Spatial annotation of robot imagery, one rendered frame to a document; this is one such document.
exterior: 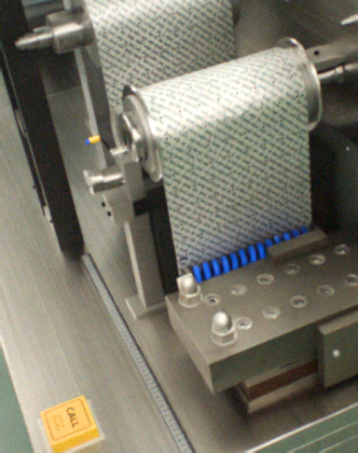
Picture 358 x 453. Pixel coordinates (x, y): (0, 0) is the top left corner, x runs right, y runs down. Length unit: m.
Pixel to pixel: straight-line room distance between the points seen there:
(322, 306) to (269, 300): 0.08
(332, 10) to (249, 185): 0.29
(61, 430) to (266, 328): 0.33
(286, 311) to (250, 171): 0.22
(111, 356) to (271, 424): 0.29
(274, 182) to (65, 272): 0.48
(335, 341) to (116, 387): 0.35
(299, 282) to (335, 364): 0.13
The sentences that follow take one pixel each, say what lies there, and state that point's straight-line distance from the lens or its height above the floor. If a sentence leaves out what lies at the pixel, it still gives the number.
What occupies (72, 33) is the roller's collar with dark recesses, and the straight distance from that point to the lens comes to 1.25.
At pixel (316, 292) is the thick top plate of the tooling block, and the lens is 1.11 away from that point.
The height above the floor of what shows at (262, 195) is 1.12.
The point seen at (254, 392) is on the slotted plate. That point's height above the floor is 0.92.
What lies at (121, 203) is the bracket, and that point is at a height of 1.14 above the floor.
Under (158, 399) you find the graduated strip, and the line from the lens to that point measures 1.17.
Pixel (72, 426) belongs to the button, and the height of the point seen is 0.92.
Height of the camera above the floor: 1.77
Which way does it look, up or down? 35 degrees down
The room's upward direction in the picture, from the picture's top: 9 degrees counter-clockwise
